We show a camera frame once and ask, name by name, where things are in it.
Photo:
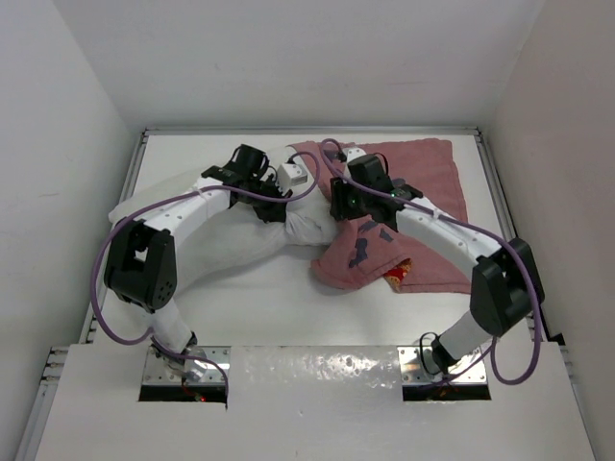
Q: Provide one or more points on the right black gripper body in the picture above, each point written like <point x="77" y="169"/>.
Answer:
<point x="349" y="202"/>

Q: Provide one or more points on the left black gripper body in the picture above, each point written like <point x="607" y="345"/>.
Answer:
<point x="268" y="186"/>

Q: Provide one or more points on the red patterned pillowcase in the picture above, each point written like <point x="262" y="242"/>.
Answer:
<point x="364" y="251"/>

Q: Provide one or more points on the white pillow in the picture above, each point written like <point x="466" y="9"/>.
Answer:
<point x="236" y="237"/>

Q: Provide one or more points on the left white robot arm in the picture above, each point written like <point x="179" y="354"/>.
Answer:
<point x="142" y="266"/>

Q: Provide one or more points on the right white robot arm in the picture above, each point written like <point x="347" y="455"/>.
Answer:
<point x="505" y="286"/>

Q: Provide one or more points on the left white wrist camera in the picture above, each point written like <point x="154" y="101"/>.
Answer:
<point x="290" y="175"/>

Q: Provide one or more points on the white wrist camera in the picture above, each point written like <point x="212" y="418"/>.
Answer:
<point x="349" y="154"/>
<point x="290" y="175"/>

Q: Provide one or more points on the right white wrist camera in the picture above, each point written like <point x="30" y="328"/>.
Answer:
<point x="349" y="154"/>

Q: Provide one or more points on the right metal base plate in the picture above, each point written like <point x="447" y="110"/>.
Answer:
<point x="418" y="369"/>

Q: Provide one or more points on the metal base plate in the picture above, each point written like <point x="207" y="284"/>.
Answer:
<point x="418" y="369"/>
<point x="163" y="371"/>

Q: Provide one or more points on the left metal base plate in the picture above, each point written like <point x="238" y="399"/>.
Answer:
<point x="163" y="371"/>

